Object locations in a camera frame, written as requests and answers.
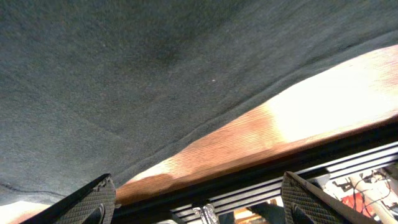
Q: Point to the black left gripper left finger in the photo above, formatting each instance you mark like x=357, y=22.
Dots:
x=92, y=204

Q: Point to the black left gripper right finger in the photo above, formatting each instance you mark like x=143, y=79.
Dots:
x=306, y=203

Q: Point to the dark green t-shirt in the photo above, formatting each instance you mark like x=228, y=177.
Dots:
x=95, y=87

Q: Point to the black aluminium table frame rail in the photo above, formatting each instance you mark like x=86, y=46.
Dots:
x=367, y=148

